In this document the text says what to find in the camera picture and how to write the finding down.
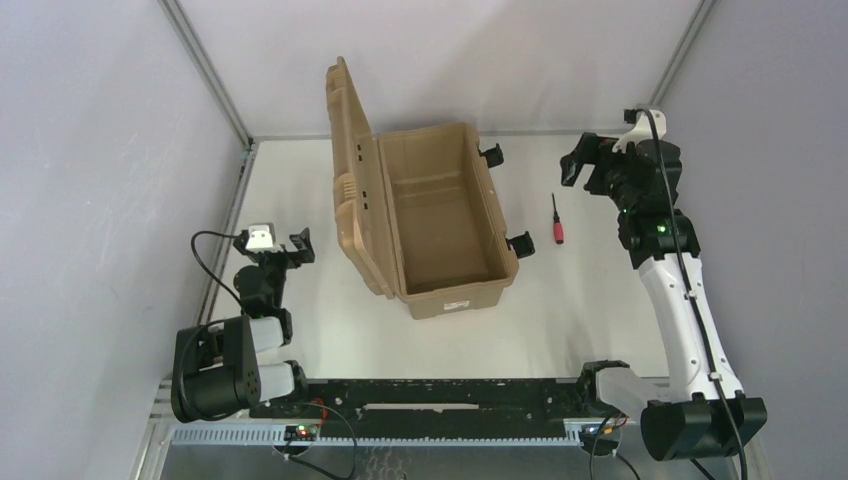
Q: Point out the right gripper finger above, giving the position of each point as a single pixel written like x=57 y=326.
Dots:
x=584 y=152
x=570 y=171

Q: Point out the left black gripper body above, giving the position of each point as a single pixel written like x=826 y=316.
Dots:
x=287 y=255

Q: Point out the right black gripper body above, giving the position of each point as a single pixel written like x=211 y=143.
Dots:
x=597 y=168

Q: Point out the red black screwdriver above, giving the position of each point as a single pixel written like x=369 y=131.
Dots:
x=557 y=227

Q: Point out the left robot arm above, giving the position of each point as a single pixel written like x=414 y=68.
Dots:
x=216 y=370

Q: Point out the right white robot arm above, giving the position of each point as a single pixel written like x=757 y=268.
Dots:
x=703 y=412

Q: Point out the upper black bin latch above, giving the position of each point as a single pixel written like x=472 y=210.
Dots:
x=493 y=156

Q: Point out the black bin latch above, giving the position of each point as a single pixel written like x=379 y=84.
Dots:
x=493 y=156
x=522 y=245

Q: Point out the lower black bin latch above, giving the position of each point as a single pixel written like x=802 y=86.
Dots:
x=522 y=245

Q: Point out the tan plastic storage bin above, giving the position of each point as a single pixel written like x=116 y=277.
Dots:
x=416 y=211

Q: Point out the left control board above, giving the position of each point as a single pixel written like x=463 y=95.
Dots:
x=301 y=433

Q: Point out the control board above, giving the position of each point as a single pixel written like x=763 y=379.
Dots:
x=588 y=434
x=301 y=433

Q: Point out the right control board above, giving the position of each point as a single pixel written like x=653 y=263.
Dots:
x=588 y=434

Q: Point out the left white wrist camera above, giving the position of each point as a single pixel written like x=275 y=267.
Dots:
x=261 y=238

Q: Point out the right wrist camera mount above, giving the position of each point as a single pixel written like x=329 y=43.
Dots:
x=647 y=124

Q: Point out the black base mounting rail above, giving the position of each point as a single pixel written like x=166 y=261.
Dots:
x=446 y=410

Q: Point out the right aluminium frame post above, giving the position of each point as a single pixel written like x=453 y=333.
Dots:
x=674 y=66

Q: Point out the aluminium frame post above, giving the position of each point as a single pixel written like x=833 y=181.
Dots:
x=674 y=66
x=192 y=43

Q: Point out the left aluminium frame post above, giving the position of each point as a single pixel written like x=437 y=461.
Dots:
x=192 y=43

